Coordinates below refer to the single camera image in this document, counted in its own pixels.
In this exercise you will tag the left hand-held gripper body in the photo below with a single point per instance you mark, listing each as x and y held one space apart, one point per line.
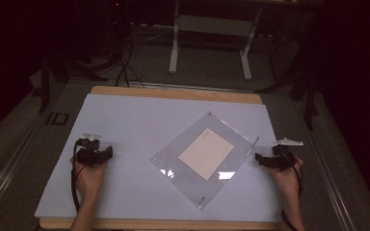
88 155

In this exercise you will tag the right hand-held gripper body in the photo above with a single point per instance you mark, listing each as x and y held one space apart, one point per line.
282 159

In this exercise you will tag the clear acrylic photo frame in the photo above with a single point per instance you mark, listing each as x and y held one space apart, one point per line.
205 154

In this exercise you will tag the person's left hand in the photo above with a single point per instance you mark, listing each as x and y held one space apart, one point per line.
90 178

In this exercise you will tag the person's right hand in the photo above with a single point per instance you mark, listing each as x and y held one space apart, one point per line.
287 183

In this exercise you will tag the white table mat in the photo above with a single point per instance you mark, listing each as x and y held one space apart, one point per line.
125 128

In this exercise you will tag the black metal stand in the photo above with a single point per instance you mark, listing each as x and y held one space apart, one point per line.
308 96
45 83

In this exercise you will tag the wooden table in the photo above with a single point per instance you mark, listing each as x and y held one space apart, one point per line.
173 94

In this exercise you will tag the metal floor strip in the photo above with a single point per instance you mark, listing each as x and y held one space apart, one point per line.
189 87

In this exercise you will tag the white metal stand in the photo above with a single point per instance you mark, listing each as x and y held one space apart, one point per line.
212 25

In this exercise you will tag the black floor bracket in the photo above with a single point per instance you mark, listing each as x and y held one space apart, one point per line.
57 118

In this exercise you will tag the metal floor rail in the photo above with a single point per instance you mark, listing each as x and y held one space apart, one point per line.
6 176
330 179

